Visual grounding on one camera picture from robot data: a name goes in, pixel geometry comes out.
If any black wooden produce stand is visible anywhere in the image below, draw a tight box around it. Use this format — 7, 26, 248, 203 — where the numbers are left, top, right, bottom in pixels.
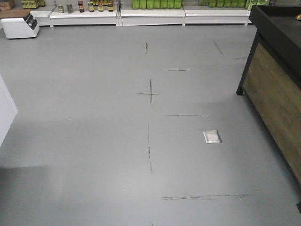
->
236, 5, 301, 187

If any white box appliance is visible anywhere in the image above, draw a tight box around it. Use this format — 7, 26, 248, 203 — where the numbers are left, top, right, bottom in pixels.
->
0, 11, 40, 39

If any metal floor socket plate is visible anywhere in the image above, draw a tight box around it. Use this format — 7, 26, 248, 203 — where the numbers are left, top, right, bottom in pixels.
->
203, 129, 222, 144

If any white supermarket shelf unit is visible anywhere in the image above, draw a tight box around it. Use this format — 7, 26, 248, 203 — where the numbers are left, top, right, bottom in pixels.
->
0, 0, 271, 27

